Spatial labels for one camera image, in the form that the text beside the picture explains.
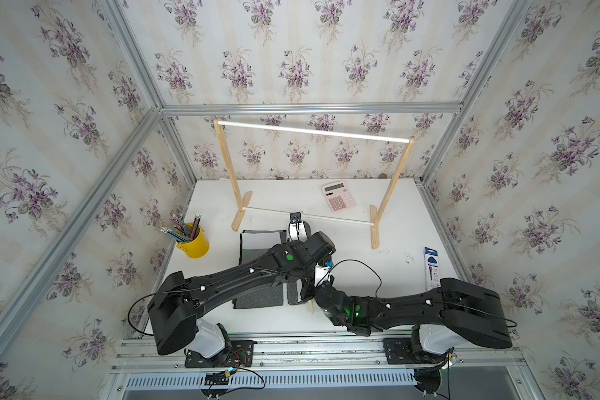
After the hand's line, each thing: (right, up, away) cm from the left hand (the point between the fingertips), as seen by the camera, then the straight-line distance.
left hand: (309, 244), depth 79 cm
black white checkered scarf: (-22, -3, +17) cm, 28 cm away
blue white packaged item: (+45, -11, +11) cm, 48 cm away
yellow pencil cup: (-40, -3, +9) cm, 42 cm away
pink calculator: (+14, +16, +32) cm, 38 cm away
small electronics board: (-27, -38, -8) cm, 47 cm away
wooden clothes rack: (-29, +14, +27) cm, 42 cm away
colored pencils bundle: (-46, +3, +9) cm, 46 cm away
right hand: (-3, -8, -3) cm, 9 cm away
